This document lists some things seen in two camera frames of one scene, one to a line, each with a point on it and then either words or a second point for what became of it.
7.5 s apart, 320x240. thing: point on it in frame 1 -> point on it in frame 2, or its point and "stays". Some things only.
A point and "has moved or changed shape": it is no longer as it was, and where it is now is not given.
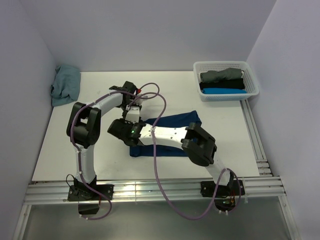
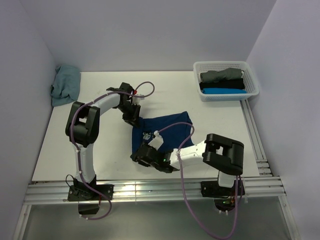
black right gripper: (126, 122) -> (134, 157)
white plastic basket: (251, 83) stays
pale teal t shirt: (66, 86) stays
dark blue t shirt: (189, 119) has moved or changed shape
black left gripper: (138, 105) stays
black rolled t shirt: (235, 83) stays
